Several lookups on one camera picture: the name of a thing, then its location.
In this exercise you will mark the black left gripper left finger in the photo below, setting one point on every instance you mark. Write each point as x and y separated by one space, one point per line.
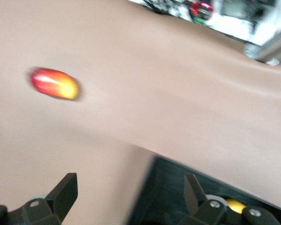
61 204

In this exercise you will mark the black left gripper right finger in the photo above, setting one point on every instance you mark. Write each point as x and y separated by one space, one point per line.
196 211

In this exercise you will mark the black plastic box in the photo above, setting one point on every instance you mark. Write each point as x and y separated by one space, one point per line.
166 187

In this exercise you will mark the yellow banana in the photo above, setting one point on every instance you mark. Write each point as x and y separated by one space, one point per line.
235 205

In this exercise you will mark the red yellow mango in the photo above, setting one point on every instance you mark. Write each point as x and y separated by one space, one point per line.
53 83

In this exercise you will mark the brown table cover sheet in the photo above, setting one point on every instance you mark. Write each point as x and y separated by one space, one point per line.
154 93

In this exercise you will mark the red electronic device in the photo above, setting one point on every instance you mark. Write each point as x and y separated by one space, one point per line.
196 7

